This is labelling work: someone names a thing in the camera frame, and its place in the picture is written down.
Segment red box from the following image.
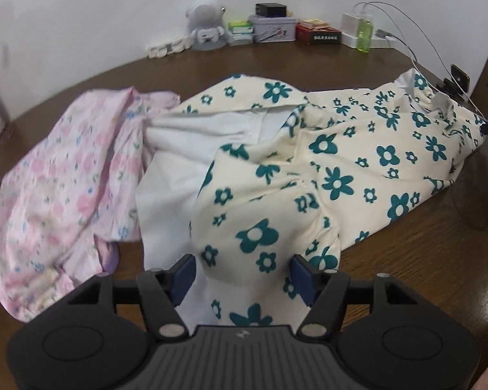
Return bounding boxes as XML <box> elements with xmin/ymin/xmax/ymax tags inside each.
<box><xmin>295</xmin><ymin>24</ymin><xmax>343</xmax><ymax>45</ymax></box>

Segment black phone on stand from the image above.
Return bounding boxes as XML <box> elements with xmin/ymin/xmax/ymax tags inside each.
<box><xmin>443</xmin><ymin>64</ymin><xmax>471</xmax><ymax>95</ymax></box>

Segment thin grey cable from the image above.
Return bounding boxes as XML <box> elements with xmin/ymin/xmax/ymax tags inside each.
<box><xmin>368</xmin><ymin>1</ymin><xmax>458</xmax><ymax>80</ymax></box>

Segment tan small box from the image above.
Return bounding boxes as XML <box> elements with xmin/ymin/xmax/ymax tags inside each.
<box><xmin>301</xmin><ymin>19</ymin><xmax>337</xmax><ymax>32</ymax></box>

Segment white cable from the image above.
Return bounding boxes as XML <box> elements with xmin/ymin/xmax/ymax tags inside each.
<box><xmin>362</xmin><ymin>2</ymin><xmax>486</xmax><ymax>119</ymax></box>

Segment grey tin box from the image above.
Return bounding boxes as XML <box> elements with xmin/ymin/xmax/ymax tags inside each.
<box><xmin>248</xmin><ymin>14</ymin><xmax>300</xmax><ymax>45</ymax></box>

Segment white charger block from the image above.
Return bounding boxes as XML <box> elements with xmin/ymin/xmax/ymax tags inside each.
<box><xmin>342</xmin><ymin>2</ymin><xmax>370</xmax><ymax>38</ymax></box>

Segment pink floral garment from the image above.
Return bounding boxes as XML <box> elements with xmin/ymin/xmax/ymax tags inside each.
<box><xmin>0</xmin><ymin>86</ymin><xmax>182</xmax><ymax>322</ymax></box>

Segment white power strip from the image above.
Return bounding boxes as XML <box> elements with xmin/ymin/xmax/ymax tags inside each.
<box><xmin>341</xmin><ymin>32</ymin><xmax>396</xmax><ymax>50</ymax></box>
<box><xmin>147</xmin><ymin>36</ymin><xmax>194</xmax><ymax>60</ymax></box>

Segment grey plush toy figure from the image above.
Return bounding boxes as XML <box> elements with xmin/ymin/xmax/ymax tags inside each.
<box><xmin>184</xmin><ymin>0</ymin><xmax>233</xmax><ymax>52</ymax></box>

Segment green liquid bottle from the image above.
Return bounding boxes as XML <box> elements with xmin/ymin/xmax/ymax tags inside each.
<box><xmin>357</xmin><ymin>15</ymin><xmax>375</xmax><ymax>53</ymax></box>

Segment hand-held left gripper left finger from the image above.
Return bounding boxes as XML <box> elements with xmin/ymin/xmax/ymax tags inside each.
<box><xmin>67</xmin><ymin>254</ymin><xmax>198</xmax><ymax>342</ymax></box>

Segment black small box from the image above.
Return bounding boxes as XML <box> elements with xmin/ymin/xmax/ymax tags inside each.
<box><xmin>255</xmin><ymin>3</ymin><xmax>289</xmax><ymax>18</ymax></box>

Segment cream teal-flowered garment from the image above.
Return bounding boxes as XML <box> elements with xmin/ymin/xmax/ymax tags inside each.
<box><xmin>136</xmin><ymin>69</ymin><xmax>488</xmax><ymax>328</ymax></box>

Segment stack of green packets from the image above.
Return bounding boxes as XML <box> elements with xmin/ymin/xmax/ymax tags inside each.
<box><xmin>228</xmin><ymin>20</ymin><xmax>255</xmax><ymax>46</ymax></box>

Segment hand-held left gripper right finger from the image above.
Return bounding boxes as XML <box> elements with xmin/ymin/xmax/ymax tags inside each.
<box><xmin>291</xmin><ymin>254</ymin><xmax>421</xmax><ymax>340</ymax></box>

